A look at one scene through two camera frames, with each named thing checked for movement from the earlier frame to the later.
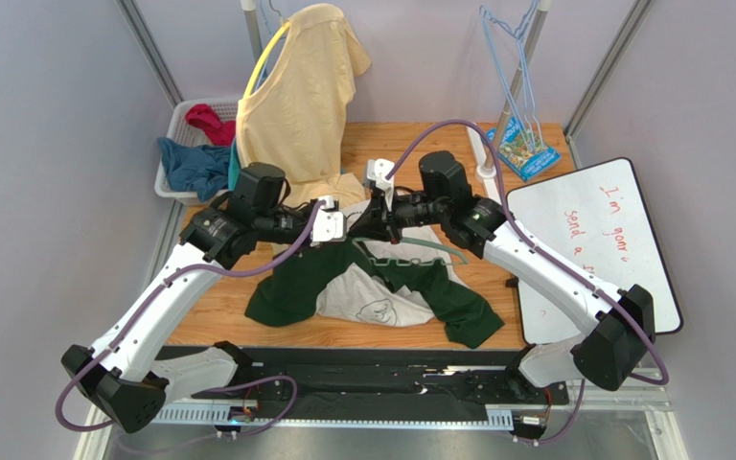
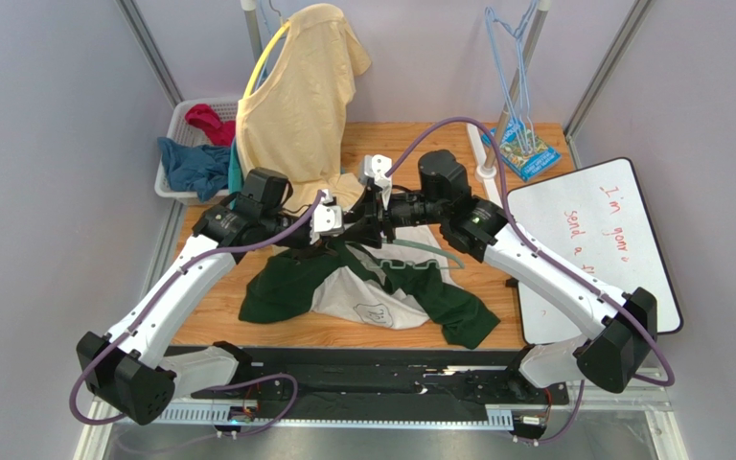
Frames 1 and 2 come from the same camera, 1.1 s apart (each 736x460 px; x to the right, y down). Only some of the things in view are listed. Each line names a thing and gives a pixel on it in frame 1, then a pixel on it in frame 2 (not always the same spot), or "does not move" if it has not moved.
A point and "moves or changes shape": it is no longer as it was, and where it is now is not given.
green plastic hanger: [419, 261] moves or changes shape
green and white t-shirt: [411, 281] does not move
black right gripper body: [389, 213] does not move
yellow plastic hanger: [254, 71] does not move
